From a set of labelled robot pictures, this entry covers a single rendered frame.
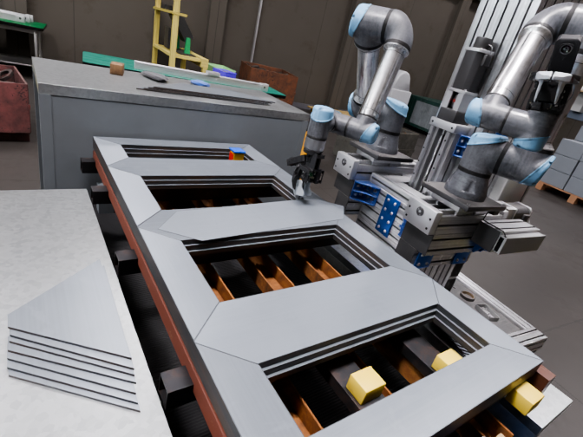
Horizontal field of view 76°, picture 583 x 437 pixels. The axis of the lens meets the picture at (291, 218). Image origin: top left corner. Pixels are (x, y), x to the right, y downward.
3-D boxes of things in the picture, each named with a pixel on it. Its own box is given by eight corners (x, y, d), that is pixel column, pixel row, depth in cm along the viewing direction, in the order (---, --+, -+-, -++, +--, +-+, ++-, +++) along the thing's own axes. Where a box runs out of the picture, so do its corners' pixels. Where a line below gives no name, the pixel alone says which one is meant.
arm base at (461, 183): (461, 185, 149) (471, 162, 145) (493, 202, 138) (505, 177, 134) (435, 185, 142) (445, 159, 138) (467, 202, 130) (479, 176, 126)
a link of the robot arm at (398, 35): (425, 27, 137) (373, 150, 139) (397, 21, 141) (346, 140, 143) (426, 7, 127) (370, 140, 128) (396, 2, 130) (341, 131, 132)
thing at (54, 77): (38, 93, 142) (37, 82, 140) (32, 65, 184) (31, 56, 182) (308, 120, 216) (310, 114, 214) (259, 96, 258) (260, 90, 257)
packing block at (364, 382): (360, 406, 76) (366, 393, 74) (345, 386, 80) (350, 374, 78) (380, 395, 79) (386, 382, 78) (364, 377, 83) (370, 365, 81)
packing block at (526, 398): (525, 416, 83) (533, 405, 82) (504, 398, 87) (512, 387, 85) (536, 407, 87) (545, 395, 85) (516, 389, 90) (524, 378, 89)
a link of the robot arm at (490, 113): (538, -11, 114) (464, 106, 103) (579, -7, 109) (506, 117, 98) (528, 22, 124) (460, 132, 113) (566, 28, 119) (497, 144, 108)
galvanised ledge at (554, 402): (536, 435, 95) (542, 428, 94) (278, 207, 187) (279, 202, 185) (567, 407, 107) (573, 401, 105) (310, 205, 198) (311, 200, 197)
